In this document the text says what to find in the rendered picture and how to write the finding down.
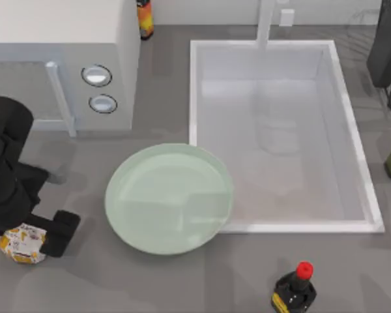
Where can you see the black bottle with red cap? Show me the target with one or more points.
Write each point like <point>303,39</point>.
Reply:
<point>295,290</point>

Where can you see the tall white tap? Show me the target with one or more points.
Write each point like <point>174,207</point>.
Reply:
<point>264,23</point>

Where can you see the small round microwave knob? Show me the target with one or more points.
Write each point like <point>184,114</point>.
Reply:
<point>102,103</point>

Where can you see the small white tap lever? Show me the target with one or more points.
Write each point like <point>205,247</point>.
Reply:
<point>286,17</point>

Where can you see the pale green plate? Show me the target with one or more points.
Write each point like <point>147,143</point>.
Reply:
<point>156,199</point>

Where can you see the yellow and white burger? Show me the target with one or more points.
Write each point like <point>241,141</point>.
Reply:
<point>23,244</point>

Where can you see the orange and black bottle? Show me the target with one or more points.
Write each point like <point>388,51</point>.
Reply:
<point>145,23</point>

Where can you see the white sink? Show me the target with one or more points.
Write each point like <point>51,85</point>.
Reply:
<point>355,137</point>

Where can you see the large round microwave knob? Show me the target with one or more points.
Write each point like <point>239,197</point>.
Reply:
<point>96,75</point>

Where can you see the pale microwave oven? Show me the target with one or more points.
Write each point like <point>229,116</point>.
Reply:
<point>124,65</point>

